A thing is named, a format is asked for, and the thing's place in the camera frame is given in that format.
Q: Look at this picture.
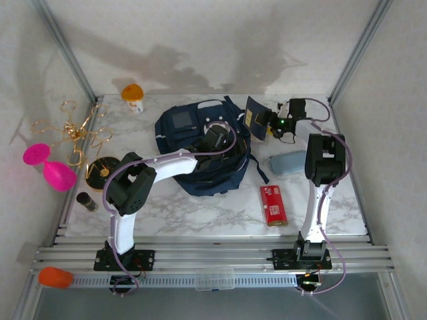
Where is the dark illustrated book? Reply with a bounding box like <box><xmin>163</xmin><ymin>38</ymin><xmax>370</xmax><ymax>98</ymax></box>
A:
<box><xmin>244</xmin><ymin>95</ymin><xmax>273</xmax><ymax>142</ymax></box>

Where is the aluminium side rail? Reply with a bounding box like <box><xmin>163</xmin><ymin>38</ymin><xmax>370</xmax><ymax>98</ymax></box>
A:
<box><xmin>328</xmin><ymin>99</ymin><xmax>373</xmax><ymax>239</ymax></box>
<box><xmin>53</xmin><ymin>96</ymin><xmax>103</xmax><ymax>238</ymax></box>

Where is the aluminium frame post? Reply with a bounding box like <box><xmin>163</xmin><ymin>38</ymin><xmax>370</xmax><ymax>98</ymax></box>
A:
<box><xmin>31</xmin><ymin>0</ymin><xmax>101</xmax><ymax>105</ymax></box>
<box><xmin>326</xmin><ymin>0</ymin><xmax>394</xmax><ymax>105</ymax></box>

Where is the aluminium rail frame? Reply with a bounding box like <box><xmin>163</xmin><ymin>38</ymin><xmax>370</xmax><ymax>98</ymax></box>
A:
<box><xmin>29</xmin><ymin>233</ymin><xmax>396</xmax><ymax>277</ymax></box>

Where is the pink plastic goblet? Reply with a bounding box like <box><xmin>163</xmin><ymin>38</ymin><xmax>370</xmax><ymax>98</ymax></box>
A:
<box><xmin>22</xmin><ymin>143</ymin><xmax>78</xmax><ymax>193</ymax></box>

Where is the grey-blue pencil case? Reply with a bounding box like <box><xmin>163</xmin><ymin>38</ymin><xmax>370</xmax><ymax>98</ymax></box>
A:
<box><xmin>268</xmin><ymin>150</ymin><xmax>306</xmax><ymax>175</ymax></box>

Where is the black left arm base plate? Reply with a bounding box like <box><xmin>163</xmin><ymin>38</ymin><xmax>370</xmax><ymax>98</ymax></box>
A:
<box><xmin>93</xmin><ymin>249</ymin><xmax>156</xmax><ymax>272</ymax></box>

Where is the small circuit board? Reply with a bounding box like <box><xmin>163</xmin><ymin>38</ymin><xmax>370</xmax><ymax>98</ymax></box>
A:
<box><xmin>298</xmin><ymin>271</ymin><xmax>324</xmax><ymax>289</ymax></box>
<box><xmin>109</xmin><ymin>266</ymin><xmax>147</xmax><ymax>291</ymax></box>

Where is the orange plastic cup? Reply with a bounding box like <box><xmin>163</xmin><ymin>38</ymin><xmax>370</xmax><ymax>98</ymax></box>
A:
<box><xmin>37</xmin><ymin>266</ymin><xmax>75</xmax><ymax>290</ymax></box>

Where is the red box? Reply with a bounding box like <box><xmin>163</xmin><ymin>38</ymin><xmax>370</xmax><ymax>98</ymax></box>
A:
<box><xmin>260</xmin><ymin>184</ymin><xmax>288</xmax><ymax>228</ymax></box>

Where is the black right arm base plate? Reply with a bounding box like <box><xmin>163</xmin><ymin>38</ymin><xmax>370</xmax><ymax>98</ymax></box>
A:
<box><xmin>272</xmin><ymin>247</ymin><xmax>332</xmax><ymax>271</ymax></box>

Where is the small dark cylinder bottle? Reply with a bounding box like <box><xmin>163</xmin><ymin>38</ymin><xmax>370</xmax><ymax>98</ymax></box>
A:
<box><xmin>75</xmin><ymin>191</ymin><xmax>100</xmax><ymax>213</ymax></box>

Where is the slotted grey cable duct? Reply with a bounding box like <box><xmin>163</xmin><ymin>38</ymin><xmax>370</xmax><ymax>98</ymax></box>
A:
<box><xmin>71</xmin><ymin>273</ymin><xmax>298</xmax><ymax>289</ymax></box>

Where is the navy blue backpack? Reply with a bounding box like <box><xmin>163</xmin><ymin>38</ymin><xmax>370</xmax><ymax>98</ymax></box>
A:
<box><xmin>153</xmin><ymin>95</ymin><xmax>270</xmax><ymax>197</ymax></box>

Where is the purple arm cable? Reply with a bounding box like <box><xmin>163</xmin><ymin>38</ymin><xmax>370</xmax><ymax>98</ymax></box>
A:
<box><xmin>101</xmin><ymin>121</ymin><xmax>240</xmax><ymax>297</ymax></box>
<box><xmin>293</xmin><ymin>98</ymin><xmax>354</xmax><ymax>296</ymax></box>

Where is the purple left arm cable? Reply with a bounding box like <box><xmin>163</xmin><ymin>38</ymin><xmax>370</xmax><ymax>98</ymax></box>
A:
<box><xmin>101</xmin><ymin>121</ymin><xmax>240</xmax><ymax>297</ymax></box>

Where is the white bottle with orange lid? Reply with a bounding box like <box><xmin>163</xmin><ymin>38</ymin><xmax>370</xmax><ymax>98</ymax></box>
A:
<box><xmin>120</xmin><ymin>83</ymin><xmax>145</xmax><ymax>113</ymax></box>

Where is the clear plastic organizer box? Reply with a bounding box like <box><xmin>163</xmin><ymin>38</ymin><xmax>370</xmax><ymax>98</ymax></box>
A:
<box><xmin>194</xmin><ymin>267</ymin><xmax>236</xmax><ymax>292</ymax></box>

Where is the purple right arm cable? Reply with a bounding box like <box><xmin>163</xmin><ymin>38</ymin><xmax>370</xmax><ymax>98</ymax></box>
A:
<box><xmin>293</xmin><ymin>98</ymin><xmax>354</xmax><ymax>296</ymax></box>

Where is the gold wire stand black base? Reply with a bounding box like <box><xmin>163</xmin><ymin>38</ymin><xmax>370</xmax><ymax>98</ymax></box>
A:
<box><xmin>31</xmin><ymin>99</ymin><xmax>127</xmax><ymax>193</ymax></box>

